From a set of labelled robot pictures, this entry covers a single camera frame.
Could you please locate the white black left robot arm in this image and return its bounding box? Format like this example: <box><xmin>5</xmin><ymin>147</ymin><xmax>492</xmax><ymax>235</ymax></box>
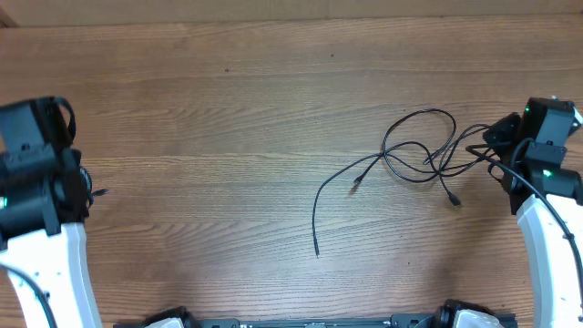
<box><xmin>1</xmin><ymin>97</ymin><xmax>102</xmax><ymax>327</ymax></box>

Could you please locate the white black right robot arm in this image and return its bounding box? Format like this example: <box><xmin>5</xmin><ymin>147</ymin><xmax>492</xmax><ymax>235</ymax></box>
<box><xmin>483</xmin><ymin>97</ymin><xmax>582</xmax><ymax>328</ymax></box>

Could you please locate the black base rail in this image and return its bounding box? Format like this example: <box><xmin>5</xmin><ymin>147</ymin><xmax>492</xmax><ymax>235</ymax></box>
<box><xmin>113</xmin><ymin>299</ymin><xmax>518</xmax><ymax>328</ymax></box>

